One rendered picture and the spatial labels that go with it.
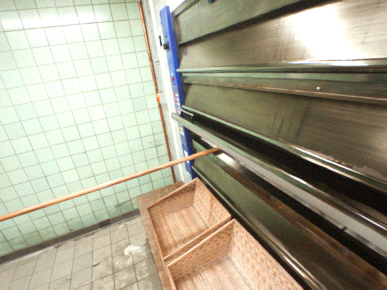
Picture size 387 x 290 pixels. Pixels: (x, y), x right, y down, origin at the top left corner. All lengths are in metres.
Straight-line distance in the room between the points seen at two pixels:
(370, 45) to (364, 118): 0.17
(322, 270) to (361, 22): 0.80
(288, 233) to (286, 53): 0.73
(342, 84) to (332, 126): 0.12
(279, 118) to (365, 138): 0.29
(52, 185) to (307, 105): 2.53
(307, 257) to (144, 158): 2.06
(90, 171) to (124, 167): 0.37
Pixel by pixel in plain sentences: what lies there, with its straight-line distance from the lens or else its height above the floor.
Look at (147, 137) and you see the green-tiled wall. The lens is 2.55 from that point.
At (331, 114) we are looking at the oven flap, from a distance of 0.71.
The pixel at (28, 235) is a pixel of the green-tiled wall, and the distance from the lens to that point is 3.11.
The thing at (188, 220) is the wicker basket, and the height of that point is 0.59.
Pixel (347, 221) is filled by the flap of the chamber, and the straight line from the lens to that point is 0.58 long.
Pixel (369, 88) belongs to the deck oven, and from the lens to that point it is 0.63.
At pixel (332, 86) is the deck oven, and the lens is 0.68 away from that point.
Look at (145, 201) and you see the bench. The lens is 2.14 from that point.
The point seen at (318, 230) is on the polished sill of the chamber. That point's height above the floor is 1.17.
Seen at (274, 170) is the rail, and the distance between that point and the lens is 0.69.
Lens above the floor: 1.77
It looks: 22 degrees down
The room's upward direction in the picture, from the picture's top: 8 degrees counter-clockwise
